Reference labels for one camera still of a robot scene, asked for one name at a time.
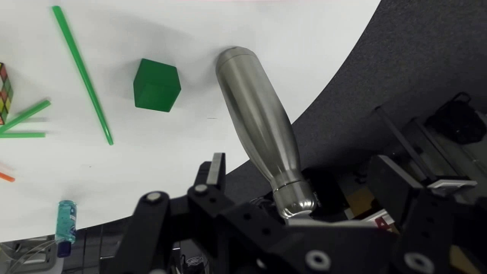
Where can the green straw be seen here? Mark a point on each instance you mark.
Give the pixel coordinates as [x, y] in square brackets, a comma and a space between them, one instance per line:
[84, 74]

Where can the round white table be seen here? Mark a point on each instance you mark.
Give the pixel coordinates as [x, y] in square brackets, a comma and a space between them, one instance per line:
[130, 99]

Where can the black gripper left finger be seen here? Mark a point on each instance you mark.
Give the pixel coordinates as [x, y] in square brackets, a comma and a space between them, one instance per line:
[145, 245]

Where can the silver metal flask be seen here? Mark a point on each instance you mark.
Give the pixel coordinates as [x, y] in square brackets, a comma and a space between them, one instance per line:
[263, 129]

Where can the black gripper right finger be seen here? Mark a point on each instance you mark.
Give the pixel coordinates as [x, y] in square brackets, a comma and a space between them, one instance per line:
[429, 222]

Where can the multicolored puzzle cube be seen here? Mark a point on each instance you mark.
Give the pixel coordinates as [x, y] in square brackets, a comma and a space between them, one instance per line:
[6, 94]

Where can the green cube block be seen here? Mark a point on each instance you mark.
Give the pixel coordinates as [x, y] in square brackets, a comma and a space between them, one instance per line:
[155, 85]

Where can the orange stick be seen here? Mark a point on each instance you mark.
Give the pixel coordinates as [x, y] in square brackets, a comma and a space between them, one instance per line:
[6, 176]

